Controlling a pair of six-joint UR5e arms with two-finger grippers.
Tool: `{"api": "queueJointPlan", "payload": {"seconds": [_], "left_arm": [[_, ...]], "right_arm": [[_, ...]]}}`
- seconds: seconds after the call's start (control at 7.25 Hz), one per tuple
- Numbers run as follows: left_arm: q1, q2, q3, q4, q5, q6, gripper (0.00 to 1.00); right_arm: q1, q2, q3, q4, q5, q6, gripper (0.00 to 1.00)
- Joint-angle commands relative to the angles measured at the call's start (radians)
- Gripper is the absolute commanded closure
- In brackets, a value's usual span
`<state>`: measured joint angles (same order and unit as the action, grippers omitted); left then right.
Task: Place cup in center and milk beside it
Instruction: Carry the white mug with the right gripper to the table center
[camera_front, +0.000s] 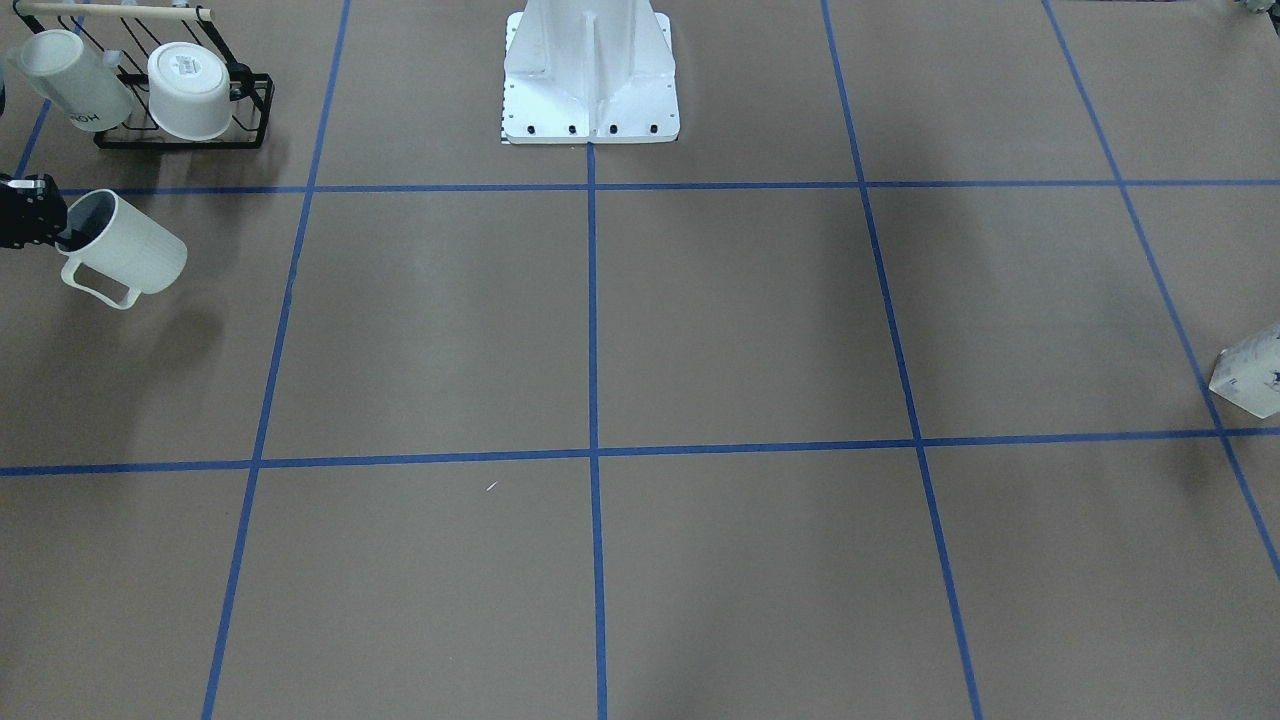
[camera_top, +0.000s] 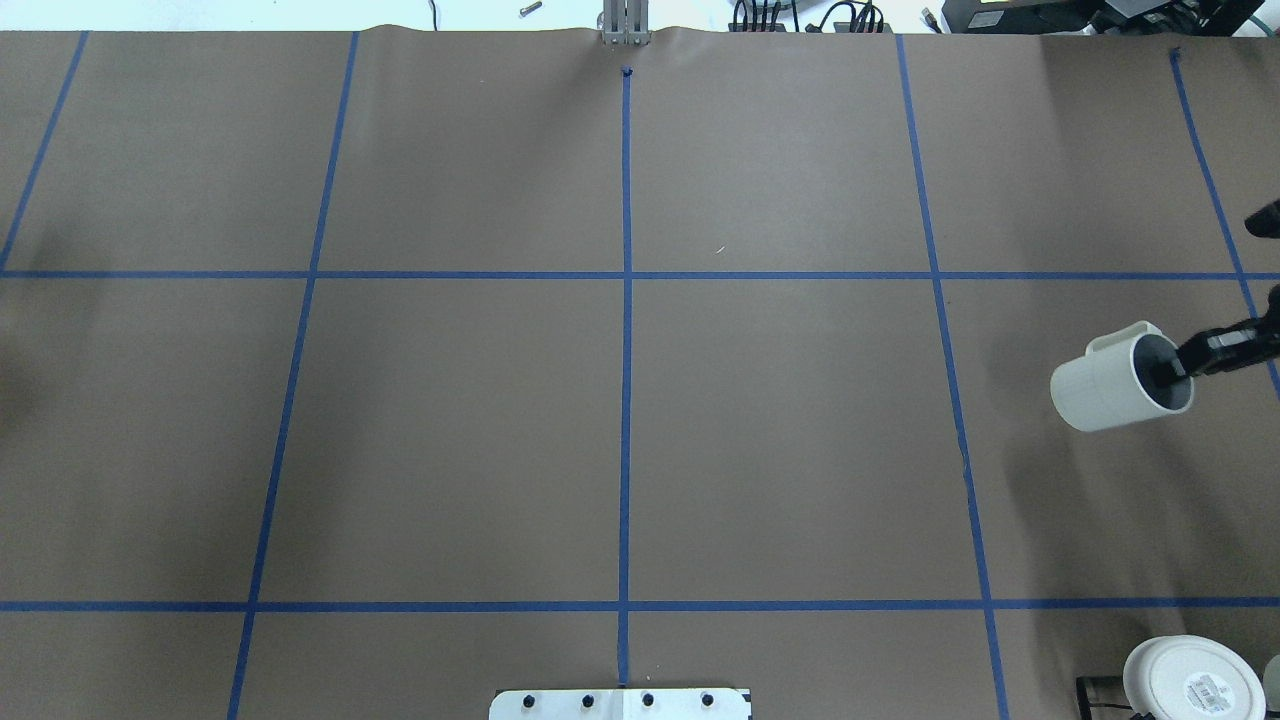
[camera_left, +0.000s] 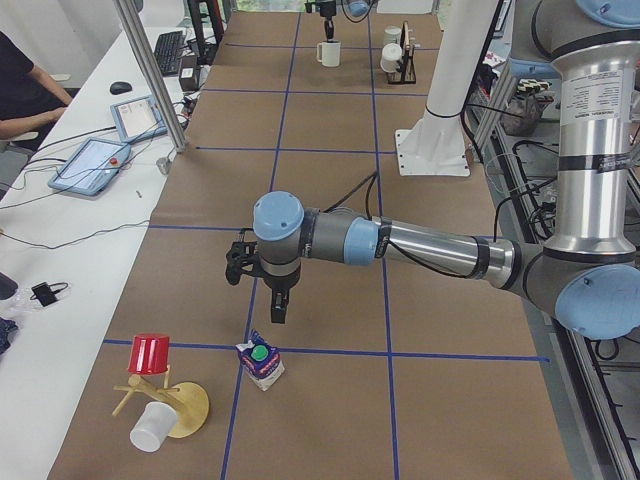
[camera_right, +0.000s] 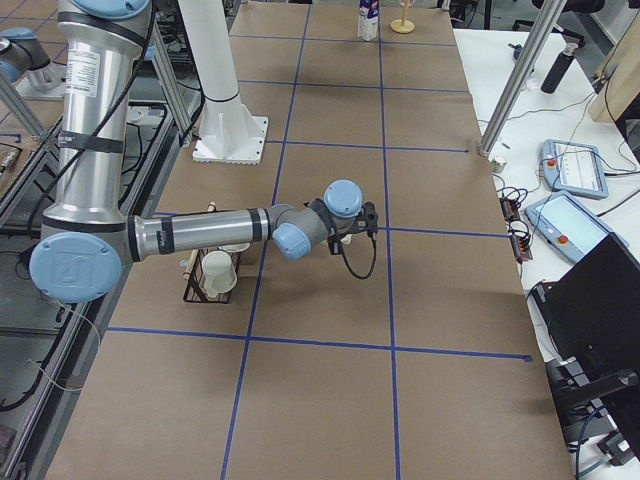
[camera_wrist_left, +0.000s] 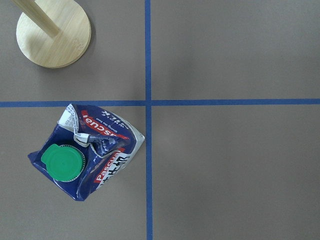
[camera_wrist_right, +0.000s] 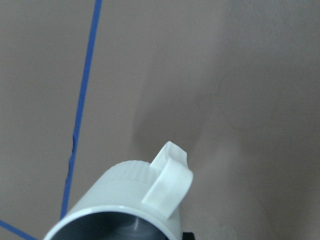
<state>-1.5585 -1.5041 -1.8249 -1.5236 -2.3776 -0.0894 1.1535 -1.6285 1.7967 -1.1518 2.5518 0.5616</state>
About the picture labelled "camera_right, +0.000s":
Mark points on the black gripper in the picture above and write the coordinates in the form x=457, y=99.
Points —
x=335, y=241

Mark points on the blue white milk carton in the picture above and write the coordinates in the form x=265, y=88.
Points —
x=368, y=20

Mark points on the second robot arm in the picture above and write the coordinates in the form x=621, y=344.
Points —
x=22, y=54

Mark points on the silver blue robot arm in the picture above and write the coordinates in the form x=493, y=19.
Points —
x=85, y=239

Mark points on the wooden cup tree stand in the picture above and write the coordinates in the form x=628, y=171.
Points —
x=403, y=24

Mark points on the white mug upper rack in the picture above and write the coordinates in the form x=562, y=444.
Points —
x=235, y=248

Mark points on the white mug rack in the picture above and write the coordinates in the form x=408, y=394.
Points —
x=219, y=273
x=235, y=248

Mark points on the white mug lower rack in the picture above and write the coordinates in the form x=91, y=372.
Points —
x=219, y=273

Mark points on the small metal cylinder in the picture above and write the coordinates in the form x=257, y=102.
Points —
x=498, y=164

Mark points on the black power strip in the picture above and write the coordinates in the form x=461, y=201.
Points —
x=518, y=231

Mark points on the blue teach pendant near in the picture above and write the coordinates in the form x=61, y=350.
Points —
x=563, y=223

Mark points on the blue teach pendant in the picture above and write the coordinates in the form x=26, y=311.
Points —
x=573, y=167
x=563, y=223

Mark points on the blue teach pendant far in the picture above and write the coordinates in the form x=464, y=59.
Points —
x=573, y=167

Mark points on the black monitor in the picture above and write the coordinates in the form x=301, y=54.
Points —
x=592, y=316

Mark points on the black water bottle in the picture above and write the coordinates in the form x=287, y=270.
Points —
x=559, y=68

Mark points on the black wire mug rack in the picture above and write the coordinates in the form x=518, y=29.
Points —
x=193, y=275

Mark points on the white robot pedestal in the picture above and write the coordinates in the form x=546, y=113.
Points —
x=228, y=132

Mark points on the aluminium frame post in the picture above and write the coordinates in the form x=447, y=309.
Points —
x=542, y=27

